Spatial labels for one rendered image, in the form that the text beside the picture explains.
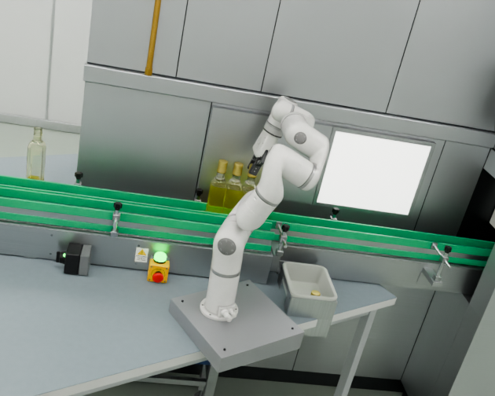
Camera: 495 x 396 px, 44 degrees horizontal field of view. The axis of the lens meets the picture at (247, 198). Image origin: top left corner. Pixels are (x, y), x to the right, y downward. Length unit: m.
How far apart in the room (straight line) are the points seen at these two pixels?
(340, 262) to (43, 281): 1.11
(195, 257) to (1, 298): 0.66
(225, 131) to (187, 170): 0.22
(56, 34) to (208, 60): 3.19
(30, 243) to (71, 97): 3.31
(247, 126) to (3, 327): 1.10
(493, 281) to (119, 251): 1.42
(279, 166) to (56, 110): 3.94
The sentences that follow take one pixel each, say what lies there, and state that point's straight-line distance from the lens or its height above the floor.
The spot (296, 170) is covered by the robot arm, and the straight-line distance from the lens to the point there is 1.80.
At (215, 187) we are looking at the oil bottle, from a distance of 2.28.
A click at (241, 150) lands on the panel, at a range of 2.39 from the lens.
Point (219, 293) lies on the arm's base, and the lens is 1.97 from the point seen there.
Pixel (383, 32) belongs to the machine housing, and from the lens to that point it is 2.40.
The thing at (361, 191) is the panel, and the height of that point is 1.07.
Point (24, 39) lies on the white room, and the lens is 5.44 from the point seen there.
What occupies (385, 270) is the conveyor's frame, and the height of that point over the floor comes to 0.82.
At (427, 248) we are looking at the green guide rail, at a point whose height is 0.93.
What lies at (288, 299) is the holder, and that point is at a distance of 2.21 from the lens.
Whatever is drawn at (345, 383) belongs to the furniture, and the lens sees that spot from 2.76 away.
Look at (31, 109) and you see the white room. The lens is 5.59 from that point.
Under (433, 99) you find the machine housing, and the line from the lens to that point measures 2.53.
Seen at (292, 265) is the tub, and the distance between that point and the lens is 2.36.
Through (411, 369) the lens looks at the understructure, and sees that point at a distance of 3.14.
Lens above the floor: 1.99
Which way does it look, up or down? 24 degrees down
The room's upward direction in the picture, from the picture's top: 13 degrees clockwise
